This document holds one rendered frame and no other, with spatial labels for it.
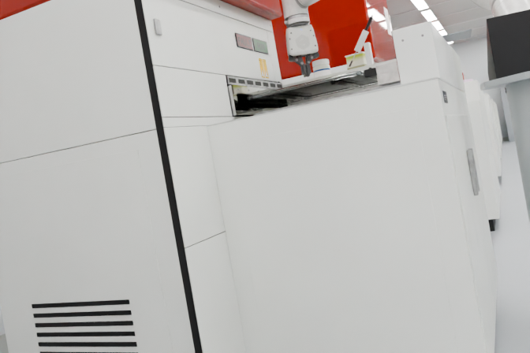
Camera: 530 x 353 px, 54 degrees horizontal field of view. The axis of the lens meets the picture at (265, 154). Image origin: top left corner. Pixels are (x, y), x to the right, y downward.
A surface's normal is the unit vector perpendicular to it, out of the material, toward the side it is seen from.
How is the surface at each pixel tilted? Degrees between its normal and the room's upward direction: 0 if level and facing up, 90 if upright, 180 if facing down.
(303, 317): 90
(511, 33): 90
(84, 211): 90
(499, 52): 90
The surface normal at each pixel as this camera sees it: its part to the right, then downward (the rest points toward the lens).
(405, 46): -0.42, 0.07
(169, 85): 0.89, -0.15
